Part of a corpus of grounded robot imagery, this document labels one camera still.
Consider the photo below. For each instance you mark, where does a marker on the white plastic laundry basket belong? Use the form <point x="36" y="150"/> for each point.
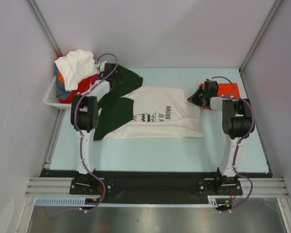
<point x="50" y="98"/>

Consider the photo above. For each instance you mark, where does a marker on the aluminium frame rail front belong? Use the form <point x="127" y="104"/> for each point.
<point x="60" y="187"/>

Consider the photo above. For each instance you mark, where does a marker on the aluminium corner post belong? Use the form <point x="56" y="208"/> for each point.
<point x="44" y="26"/>
<point x="266" y="24"/>

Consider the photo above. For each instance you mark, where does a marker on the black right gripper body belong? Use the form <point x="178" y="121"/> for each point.
<point x="200" y="94"/>

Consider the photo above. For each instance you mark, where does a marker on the folded orange t shirt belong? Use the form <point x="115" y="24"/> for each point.
<point x="224" y="89"/>

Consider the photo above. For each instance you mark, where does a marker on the pink garment in basket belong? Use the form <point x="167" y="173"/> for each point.
<point x="93" y="80"/>

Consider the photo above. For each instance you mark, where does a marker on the right aluminium corner post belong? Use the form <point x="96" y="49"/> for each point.
<point x="266" y="24"/>

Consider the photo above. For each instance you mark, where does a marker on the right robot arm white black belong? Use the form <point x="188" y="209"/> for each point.
<point x="237" y="119"/>

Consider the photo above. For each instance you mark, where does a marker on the red t shirt in basket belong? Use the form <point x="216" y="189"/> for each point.
<point x="83" y="86"/>

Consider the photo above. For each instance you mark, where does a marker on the orange garment in basket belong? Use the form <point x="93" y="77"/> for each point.
<point x="60" y="77"/>

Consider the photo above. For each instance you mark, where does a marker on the grey blue garment in basket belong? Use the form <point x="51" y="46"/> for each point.
<point x="61" y="93"/>

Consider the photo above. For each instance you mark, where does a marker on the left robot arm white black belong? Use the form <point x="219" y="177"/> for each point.
<point x="85" y="116"/>

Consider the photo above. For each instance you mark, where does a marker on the white t shirt in basket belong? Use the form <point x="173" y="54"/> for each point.
<point x="76" y="66"/>

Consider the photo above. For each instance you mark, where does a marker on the left aluminium corner post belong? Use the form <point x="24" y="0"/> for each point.
<point x="44" y="26"/>

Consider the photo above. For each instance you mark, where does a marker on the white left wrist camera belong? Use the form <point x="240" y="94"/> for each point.
<point x="101" y="66"/>

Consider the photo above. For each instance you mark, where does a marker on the cream and green t shirt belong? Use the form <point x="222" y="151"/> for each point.
<point x="133" y="110"/>

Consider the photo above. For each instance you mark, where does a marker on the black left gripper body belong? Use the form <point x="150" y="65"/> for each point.
<point x="115" y="76"/>

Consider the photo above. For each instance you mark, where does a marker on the white slotted cable duct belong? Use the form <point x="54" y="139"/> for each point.
<point x="63" y="201"/>

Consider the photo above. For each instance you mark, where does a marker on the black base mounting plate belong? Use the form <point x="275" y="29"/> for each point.
<point x="156" y="188"/>

